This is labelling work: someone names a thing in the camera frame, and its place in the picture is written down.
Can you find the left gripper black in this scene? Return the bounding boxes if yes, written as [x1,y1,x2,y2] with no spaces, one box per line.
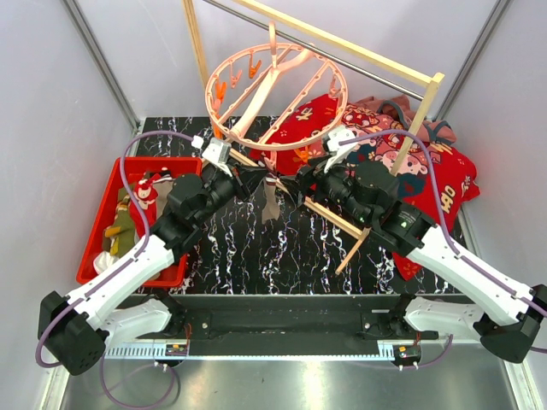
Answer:
[193,159,269,226]

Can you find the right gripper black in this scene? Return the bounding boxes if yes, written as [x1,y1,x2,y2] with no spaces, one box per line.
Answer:
[279,149,374,226]

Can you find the pink clip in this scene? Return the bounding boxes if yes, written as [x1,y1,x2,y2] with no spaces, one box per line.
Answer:
[259,151,277,179]

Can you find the beige sock maroon striped cuff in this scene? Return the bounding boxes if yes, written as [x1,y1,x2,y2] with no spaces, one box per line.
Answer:
[262,173,280,223]

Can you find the pink round clip hanger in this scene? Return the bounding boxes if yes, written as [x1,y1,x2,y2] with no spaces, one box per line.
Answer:
[205,20,348,151]

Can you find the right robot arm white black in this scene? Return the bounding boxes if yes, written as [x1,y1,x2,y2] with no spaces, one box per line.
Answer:
[281,161,546,363]

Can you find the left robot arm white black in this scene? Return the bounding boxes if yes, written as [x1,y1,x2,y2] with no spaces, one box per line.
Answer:
[35,165,268,376]

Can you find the orange clip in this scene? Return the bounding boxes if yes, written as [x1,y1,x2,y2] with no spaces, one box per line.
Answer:
[214,79,227,104]

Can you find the red cat pattern sock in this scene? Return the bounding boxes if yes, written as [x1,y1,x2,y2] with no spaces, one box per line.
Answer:
[129,179,158,241]

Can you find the red plastic bin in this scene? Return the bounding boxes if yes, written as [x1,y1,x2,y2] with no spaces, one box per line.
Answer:
[76,156,202,284]

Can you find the pink grey garment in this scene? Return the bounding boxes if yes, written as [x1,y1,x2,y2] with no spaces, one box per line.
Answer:
[347,95,456,145]

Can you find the red cartoon patterned blanket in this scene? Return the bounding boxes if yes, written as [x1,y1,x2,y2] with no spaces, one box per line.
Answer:
[250,94,480,283]

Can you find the olive green striped sock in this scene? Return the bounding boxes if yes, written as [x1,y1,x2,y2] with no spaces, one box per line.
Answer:
[102,188,137,258]

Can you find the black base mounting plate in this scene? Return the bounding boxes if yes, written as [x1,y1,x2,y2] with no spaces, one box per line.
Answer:
[136,294,439,343]

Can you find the white sock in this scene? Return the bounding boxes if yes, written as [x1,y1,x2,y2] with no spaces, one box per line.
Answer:
[92,251,120,275]

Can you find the metal rack rod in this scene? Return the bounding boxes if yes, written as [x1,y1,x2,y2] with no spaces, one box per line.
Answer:
[205,0,424,102]

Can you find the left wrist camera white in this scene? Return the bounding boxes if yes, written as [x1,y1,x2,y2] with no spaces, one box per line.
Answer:
[191,135,232,167]

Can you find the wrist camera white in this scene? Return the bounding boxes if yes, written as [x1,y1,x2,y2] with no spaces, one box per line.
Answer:
[322,125,358,173]
[191,135,232,167]

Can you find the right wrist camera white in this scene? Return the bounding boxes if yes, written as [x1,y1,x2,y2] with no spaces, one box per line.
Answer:
[322,125,358,173]

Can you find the wooden clothes rack frame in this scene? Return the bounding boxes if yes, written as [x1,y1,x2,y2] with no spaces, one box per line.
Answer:
[204,1,444,257]

